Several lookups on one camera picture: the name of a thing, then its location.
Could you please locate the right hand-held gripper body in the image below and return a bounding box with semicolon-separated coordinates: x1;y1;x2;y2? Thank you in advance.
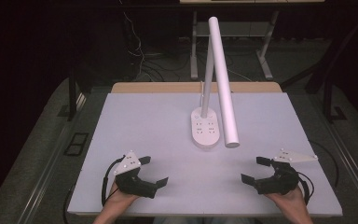
254;147;319;196

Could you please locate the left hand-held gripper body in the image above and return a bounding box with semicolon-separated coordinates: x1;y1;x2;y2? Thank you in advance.
113;150;158;200

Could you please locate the white desk lamp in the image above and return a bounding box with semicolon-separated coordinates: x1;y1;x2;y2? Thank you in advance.
190;16;241;149

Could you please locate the person's left hand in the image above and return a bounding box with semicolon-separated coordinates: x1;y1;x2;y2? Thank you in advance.
103;181;140;215

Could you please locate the person's right hand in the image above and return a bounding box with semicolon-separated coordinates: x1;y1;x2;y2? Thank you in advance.
265;186;308;217

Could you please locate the black metal stand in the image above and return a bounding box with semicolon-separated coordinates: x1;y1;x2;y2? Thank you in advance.
66;66;87;122
279;13;349;124

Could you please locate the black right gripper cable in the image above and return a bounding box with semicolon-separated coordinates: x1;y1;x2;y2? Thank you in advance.
297;171;315;206

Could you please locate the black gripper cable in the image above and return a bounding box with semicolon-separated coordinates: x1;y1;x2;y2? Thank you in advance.
297;171;315;206
101;155;126;207

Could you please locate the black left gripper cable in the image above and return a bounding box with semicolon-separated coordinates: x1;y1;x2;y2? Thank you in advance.
101;155;126;207

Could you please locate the thin black cable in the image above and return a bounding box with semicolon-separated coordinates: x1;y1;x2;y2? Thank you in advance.
309;140;340;189

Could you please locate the metal rail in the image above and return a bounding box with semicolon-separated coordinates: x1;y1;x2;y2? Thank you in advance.
309;99;358;220
17;92;89;224

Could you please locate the white floor cable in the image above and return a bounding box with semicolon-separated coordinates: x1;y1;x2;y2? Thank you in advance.
122;11;146;80

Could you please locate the metal frame desk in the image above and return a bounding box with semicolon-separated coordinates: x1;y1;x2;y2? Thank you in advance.
179;0;325;81

